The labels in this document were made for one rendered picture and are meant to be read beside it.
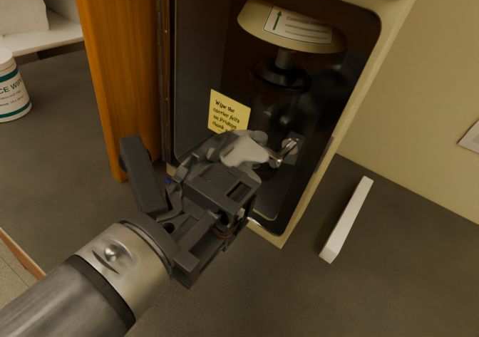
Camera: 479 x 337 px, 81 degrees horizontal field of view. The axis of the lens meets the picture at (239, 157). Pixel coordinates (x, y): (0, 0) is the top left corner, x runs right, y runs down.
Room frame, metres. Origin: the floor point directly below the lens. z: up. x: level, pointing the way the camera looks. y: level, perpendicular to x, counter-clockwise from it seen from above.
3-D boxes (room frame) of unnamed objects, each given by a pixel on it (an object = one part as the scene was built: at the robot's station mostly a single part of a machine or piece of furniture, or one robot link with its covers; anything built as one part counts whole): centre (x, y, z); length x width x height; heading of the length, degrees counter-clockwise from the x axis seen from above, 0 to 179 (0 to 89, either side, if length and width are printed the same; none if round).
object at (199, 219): (0.17, 0.03, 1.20); 0.12 x 0.09 x 0.08; 154
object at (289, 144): (0.32, -0.03, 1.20); 0.10 x 0.05 x 0.03; 63
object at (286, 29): (0.38, 0.03, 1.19); 0.30 x 0.01 x 0.40; 63
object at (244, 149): (0.27, -0.01, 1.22); 0.09 x 0.06 x 0.03; 155
